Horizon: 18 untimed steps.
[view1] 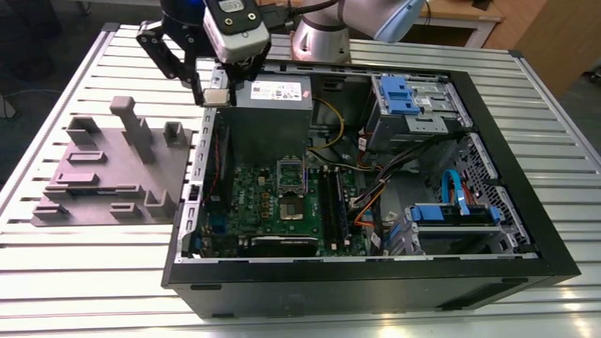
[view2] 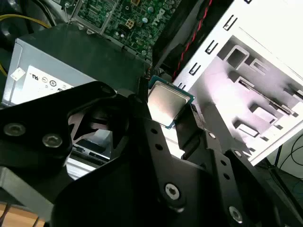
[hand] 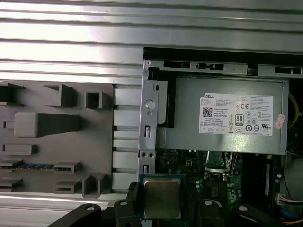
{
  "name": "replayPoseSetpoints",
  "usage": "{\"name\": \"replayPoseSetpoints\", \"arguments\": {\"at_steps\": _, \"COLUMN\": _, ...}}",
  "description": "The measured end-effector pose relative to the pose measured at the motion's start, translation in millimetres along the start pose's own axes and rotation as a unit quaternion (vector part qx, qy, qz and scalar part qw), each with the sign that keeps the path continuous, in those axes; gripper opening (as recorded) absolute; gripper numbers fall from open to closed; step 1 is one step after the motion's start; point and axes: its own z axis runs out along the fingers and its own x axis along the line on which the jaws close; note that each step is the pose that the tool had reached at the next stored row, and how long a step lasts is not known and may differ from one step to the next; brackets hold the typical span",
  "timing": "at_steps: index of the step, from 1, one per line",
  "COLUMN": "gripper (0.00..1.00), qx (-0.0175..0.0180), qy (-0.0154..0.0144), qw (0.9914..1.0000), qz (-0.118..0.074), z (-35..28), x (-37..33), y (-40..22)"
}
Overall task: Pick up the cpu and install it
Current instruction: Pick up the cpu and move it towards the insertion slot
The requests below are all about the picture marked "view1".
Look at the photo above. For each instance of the silver CPU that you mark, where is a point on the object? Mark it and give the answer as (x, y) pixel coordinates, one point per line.
(216, 97)

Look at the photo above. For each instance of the green motherboard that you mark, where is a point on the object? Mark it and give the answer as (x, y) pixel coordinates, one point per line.
(253, 197)

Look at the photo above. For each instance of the wooden cabinet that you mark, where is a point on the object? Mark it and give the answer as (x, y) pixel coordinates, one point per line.
(553, 35)

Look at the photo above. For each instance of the black PC case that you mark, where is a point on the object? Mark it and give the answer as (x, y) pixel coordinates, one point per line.
(328, 292)

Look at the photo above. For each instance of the blue disk carrier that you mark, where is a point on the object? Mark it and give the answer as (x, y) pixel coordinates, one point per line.
(429, 213)

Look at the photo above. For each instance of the large blue drive latch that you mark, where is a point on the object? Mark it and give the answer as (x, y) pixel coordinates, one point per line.
(396, 86)

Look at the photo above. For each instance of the metal drive cage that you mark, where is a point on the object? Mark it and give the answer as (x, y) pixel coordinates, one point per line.
(423, 126)

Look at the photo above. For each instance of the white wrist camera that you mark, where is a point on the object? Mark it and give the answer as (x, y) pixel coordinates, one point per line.
(235, 31)

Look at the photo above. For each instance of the grey power supply unit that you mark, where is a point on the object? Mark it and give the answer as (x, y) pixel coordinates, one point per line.
(263, 134)

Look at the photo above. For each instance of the CPU socket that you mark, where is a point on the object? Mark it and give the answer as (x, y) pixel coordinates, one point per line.
(292, 210)

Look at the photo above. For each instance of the small blue drive latch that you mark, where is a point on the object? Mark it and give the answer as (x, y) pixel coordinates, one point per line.
(405, 105)

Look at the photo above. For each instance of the metal disk bay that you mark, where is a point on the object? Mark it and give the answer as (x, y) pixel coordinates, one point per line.
(460, 229)

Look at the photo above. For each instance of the black RAM slot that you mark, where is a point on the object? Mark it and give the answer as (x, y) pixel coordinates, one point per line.
(337, 207)
(327, 207)
(332, 207)

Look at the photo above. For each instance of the black graphics card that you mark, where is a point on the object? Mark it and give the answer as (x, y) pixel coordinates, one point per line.
(281, 245)

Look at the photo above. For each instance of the grey parts rack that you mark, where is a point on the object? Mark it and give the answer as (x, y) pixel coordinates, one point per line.
(118, 183)

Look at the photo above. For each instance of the black chair base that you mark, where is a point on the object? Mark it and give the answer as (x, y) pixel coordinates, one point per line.
(592, 72)

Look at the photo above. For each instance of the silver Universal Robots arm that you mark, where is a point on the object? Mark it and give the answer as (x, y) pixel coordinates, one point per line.
(321, 42)

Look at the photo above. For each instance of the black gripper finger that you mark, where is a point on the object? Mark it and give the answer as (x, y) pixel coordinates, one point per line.
(244, 68)
(160, 49)

